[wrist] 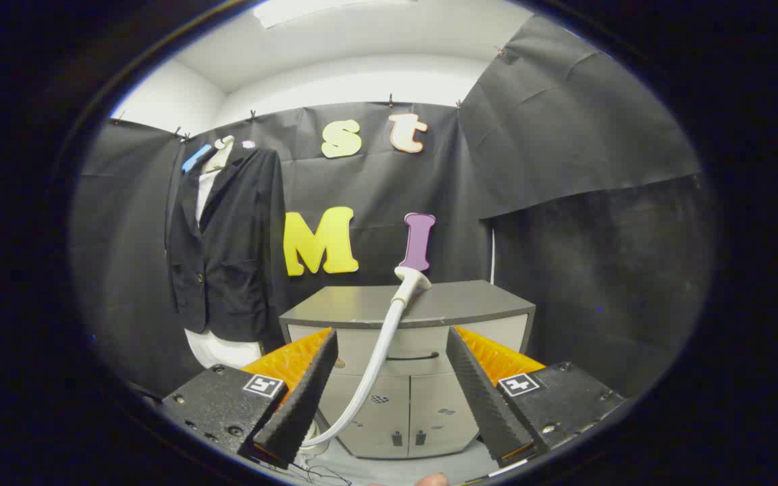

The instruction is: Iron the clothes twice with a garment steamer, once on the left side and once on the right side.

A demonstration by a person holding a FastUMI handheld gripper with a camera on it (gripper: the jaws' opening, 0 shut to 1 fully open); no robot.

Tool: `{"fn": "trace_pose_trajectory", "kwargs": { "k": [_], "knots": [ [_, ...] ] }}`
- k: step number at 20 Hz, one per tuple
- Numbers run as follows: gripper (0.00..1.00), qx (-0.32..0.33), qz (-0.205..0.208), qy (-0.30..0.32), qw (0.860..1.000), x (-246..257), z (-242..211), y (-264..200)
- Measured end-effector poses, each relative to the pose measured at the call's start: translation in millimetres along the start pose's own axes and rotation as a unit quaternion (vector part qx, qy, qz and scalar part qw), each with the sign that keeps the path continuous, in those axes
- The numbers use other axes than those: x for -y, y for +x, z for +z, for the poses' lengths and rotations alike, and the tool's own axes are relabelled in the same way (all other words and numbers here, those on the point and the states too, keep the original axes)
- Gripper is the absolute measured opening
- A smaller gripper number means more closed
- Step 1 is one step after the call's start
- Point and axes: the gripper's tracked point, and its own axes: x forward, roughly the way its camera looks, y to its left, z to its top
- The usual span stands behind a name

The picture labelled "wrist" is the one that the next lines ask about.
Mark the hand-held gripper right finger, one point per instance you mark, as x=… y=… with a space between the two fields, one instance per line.
x=480 y=391

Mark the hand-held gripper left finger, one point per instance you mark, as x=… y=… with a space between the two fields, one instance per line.
x=304 y=398

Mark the white garment steamer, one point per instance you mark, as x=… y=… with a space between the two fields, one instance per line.
x=389 y=331

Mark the black suit jacket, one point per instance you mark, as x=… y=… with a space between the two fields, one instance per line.
x=240 y=256

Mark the grey cabinet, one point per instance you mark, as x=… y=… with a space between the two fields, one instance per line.
x=429 y=304

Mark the black backdrop cloth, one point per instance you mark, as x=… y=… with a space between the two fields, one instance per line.
x=564 y=169

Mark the row of black cloth clips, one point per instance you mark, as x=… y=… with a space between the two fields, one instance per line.
x=252 y=115

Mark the ceiling light panel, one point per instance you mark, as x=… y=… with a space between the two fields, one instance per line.
x=308 y=10

